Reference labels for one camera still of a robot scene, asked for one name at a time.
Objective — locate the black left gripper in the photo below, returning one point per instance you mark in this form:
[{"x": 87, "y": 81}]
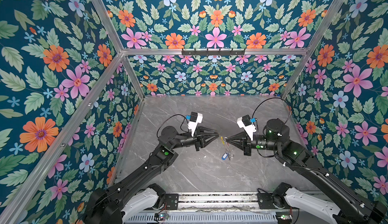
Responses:
[{"x": 198, "y": 137}]

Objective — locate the white vented cable duct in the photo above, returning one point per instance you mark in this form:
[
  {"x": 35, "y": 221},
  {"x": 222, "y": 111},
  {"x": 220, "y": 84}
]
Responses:
[{"x": 203, "y": 218}]

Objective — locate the black hook rail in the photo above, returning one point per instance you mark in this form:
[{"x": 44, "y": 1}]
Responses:
[{"x": 211, "y": 52}]

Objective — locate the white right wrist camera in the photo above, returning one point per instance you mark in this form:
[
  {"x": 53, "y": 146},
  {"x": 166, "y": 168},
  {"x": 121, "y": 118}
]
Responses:
[{"x": 247, "y": 123}]

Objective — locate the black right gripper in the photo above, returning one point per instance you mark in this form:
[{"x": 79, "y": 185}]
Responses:
[{"x": 244, "y": 140}]

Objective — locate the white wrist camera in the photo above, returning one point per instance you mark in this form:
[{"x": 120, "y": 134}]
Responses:
[
  {"x": 247, "y": 123},
  {"x": 193, "y": 120}
]

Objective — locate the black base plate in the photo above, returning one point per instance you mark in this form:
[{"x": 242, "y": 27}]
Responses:
[
  {"x": 167, "y": 201},
  {"x": 267, "y": 201}
]

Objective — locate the blue-capped key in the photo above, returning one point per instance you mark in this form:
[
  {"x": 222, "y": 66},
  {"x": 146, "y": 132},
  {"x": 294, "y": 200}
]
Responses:
[{"x": 227, "y": 156}]

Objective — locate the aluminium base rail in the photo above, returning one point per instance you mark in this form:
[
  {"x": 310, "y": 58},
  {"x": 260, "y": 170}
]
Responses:
[{"x": 215, "y": 201}]

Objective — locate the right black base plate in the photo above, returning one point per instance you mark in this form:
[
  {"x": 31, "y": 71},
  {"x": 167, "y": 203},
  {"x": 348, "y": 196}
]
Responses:
[{"x": 267, "y": 201}]

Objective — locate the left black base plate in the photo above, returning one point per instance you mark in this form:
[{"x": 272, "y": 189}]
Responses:
[{"x": 167, "y": 201}]

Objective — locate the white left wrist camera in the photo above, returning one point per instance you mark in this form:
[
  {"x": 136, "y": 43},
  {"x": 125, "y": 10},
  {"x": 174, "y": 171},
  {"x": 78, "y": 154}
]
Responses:
[{"x": 193, "y": 120}]

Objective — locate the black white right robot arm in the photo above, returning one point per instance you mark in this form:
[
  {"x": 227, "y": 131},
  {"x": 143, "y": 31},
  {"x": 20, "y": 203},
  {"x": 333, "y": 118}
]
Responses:
[{"x": 344, "y": 205}]

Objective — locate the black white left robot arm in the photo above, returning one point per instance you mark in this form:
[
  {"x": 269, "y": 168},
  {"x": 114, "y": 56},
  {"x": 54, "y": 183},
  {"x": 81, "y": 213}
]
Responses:
[{"x": 129, "y": 196}]

